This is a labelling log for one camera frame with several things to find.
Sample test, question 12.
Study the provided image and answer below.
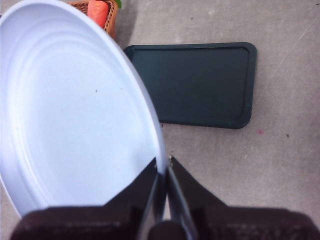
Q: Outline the dark rectangular tray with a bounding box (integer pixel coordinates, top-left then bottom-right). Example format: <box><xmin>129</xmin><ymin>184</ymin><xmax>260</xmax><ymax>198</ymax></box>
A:
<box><xmin>123</xmin><ymin>41</ymin><xmax>258</xmax><ymax>130</ymax></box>

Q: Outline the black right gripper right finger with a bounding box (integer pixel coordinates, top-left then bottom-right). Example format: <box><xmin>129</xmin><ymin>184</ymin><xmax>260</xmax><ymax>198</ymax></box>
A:
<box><xmin>167</xmin><ymin>156</ymin><xmax>320</xmax><ymax>240</ymax></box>

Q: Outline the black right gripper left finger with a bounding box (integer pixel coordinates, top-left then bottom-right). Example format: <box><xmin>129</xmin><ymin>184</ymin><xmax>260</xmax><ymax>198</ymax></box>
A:
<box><xmin>9</xmin><ymin>157</ymin><xmax>159</xmax><ymax>240</ymax></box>

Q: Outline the blue round plate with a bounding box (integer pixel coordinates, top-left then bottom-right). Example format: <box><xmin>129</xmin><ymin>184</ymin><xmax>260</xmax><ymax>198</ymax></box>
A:
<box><xmin>0</xmin><ymin>0</ymin><xmax>167</xmax><ymax>219</ymax></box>

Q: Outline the brown wicker basket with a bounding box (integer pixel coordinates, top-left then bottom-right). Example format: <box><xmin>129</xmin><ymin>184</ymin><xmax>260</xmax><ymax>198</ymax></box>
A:
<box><xmin>65</xmin><ymin>0</ymin><xmax>120</xmax><ymax>40</ymax></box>

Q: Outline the orange carrot with green leaves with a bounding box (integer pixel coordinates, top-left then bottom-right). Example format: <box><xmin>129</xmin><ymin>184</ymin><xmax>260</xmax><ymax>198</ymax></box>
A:
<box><xmin>86</xmin><ymin>0</ymin><xmax>124</xmax><ymax>29</ymax></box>

